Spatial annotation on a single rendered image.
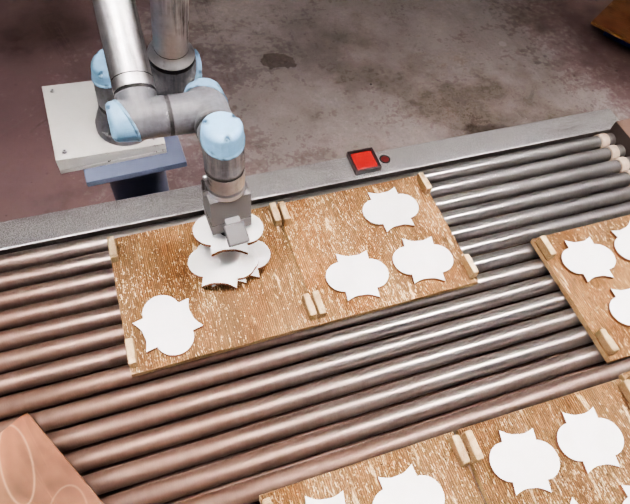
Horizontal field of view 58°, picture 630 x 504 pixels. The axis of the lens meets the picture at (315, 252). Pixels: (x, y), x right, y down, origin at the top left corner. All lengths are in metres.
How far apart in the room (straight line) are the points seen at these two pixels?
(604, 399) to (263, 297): 0.78
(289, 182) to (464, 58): 2.29
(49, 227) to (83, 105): 0.41
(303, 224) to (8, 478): 0.81
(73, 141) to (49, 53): 1.89
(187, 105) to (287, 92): 2.12
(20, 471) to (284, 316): 0.58
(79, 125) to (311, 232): 0.71
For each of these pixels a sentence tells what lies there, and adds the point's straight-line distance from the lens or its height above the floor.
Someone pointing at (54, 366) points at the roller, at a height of 0.92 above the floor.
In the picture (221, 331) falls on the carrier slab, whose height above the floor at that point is 0.94.
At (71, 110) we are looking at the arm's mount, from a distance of 1.75.
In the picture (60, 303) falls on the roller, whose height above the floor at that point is 0.92.
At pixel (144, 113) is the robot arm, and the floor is 1.35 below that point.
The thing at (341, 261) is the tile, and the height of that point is 0.95.
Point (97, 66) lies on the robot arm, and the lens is 1.52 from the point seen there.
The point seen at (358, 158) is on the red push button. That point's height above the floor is 0.93.
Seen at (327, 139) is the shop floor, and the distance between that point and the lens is 2.94.
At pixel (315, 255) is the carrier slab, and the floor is 0.94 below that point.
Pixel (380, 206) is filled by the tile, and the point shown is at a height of 0.95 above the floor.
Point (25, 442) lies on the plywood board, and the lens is 1.14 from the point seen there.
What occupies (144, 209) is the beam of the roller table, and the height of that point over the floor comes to 0.92.
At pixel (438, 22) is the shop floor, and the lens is 3.88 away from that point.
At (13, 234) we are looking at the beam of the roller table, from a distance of 1.52.
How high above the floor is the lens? 2.07
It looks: 56 degrees down
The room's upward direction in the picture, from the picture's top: 10 degrees clockwise
